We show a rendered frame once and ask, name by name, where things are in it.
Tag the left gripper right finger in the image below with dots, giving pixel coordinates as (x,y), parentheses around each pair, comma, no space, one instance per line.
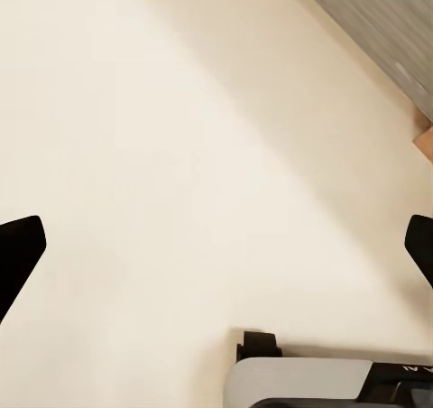
(419,243)

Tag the dishwasher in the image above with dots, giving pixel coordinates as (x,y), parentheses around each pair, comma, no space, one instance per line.
(398,36)

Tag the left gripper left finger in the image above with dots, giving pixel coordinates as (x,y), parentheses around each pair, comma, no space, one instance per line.
(22,243)

